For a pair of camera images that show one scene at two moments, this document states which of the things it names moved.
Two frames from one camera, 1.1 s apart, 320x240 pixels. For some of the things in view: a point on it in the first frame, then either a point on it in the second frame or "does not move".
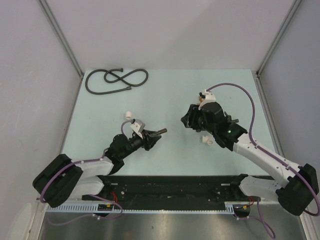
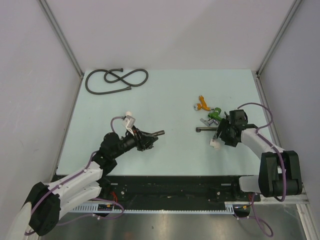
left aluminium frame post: [55, 28] does not move
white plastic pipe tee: [209, 139] → [215, 144]
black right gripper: [189, 120] → [223, 124]
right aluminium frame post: [289, 17] does not move
